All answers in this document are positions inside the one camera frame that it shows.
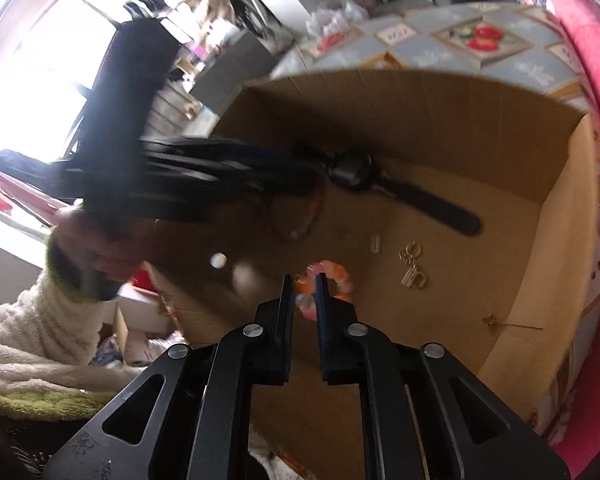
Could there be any pink floral blanket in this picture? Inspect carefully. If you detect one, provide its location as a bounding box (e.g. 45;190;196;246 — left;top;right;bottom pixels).
522;0;600;451

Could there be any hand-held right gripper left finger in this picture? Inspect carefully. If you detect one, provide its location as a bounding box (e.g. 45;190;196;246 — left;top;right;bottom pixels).
42;274;297;480

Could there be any person's left hand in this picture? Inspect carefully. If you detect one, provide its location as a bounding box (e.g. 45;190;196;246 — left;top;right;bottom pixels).
50;205;156;301

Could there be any orange bead bracelet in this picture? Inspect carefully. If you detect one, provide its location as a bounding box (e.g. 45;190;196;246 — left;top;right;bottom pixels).
294;259;355;321

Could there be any dark grey cabinet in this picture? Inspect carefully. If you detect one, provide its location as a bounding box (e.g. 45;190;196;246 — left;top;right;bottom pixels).
190;25;266;111

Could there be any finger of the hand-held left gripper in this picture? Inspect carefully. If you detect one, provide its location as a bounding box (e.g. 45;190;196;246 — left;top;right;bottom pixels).
145;137;306;171
145;165;326;203

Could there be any clear plastic bag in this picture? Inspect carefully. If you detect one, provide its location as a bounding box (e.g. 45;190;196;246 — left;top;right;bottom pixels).
305;0;368;41

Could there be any person's left forearm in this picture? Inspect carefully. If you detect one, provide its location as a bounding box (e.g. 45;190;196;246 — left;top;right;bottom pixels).
0;240;146;366

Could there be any brown cardboard box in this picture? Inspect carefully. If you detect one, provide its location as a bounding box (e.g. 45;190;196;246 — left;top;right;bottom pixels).
147;67;598;480

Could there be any fruit print tablecloth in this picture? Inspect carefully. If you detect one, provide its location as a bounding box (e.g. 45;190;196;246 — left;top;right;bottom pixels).
270;2;600;441

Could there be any black strap watch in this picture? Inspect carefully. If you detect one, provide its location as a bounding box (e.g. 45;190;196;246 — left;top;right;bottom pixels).
292;142;483;238

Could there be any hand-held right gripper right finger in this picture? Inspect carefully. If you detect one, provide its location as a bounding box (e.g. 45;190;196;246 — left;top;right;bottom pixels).
315;272;573;480

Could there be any red striped garment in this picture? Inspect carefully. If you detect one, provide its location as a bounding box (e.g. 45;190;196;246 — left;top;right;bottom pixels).
0;150;81;221

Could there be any metal balcony railing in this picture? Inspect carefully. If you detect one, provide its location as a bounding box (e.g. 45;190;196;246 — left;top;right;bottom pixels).
145;80;221;136

